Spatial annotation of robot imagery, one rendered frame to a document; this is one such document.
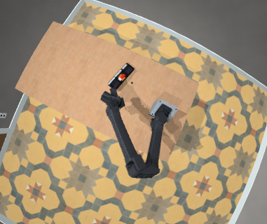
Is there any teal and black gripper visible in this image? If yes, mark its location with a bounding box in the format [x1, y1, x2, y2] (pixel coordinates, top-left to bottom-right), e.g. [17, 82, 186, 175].
[119, 97, 125, 108]

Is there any black rack of three labelled bins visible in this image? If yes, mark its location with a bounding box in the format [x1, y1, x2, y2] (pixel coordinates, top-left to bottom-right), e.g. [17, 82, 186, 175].
[108, 63, 134, 89]

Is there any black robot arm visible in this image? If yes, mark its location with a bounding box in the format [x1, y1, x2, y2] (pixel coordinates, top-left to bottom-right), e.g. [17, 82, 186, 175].
[100, 87, 172, 179]

